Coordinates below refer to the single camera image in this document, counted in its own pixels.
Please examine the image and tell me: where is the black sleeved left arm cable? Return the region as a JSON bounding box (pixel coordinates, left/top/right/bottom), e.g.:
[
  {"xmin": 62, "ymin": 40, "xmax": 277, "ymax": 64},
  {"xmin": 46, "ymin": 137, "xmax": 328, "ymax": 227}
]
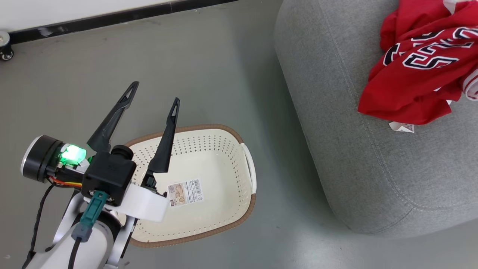
[{"xmin": 22, "ymin": 183, "xmax": 56, "ymax": 269}]

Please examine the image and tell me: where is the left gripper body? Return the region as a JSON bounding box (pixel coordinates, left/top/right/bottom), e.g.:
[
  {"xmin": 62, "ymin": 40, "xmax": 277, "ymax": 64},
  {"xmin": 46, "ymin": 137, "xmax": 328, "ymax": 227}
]
[{"xmin": 21, "ymin": 134, "xmax": 169, "ymax": 223}]

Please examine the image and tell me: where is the cream perforated laundry basket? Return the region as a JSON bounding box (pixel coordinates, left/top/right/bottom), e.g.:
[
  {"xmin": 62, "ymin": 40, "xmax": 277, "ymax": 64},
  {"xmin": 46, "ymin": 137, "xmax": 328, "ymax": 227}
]
[{"xmin": 116, "ymin": 124, "xmax": 257, "ymax": 248}]

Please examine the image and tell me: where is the red garment with white collar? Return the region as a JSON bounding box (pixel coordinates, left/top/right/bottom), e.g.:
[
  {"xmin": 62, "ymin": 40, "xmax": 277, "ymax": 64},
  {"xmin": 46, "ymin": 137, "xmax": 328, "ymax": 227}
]
[{"xmin": 380, "ymin": 0, "xmax": 478, "ymax": 53}]

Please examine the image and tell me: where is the red jersey with lettering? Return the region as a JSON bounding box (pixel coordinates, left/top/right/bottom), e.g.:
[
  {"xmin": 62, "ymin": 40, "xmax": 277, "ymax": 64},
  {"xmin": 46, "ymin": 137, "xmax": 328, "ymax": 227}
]
[{"xmin": 358, "ymin": 6, "xmax": 478, "ymax": 133}]

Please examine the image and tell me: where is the small caster wheel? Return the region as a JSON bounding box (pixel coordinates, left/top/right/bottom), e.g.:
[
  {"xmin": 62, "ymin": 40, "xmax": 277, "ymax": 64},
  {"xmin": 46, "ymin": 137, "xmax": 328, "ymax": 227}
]
[{"xmin": 0, "ymin": 32, "xmax": 15, "ymax": 61}]

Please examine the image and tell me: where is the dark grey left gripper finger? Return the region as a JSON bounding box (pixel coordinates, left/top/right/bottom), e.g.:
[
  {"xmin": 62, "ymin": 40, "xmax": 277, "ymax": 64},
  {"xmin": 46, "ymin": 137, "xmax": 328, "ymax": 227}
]
[
  {"xmin": 145, "ymin": 98, "xmax": 181, "ymax": 187},
  {"xmin": 87, "ymin": 81, "xmax": 140, "ymax": 153}
]

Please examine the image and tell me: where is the black baseboard strip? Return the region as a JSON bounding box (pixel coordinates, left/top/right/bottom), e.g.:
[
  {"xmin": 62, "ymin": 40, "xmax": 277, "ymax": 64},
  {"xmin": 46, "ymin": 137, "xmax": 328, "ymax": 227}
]
[{"xmin": 7, "ymin": 0, "xmax": 238, "ymax": 44}]

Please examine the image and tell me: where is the black cable with teal plug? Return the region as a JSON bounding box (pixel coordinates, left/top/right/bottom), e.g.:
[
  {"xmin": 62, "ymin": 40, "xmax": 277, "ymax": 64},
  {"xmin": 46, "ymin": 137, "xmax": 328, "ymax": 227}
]
[{"xmin": 67, "ymin": 191, "xmax": 109, "ymax": 269}]

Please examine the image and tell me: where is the grey fabric ottoman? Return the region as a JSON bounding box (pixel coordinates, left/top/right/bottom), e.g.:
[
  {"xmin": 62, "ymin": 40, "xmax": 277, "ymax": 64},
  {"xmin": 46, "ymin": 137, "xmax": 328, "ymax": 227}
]
[{"xmin": 274, "ymin": 0, "xmax": 478, "ymax": 239}]

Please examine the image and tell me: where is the paper label sticker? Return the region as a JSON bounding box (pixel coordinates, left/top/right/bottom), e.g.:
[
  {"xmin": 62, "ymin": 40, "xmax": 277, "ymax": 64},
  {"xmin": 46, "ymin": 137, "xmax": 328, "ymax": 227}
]
[{"xmin": 167, "ymin": 179, "xmax": 204, "ymax": 207}]

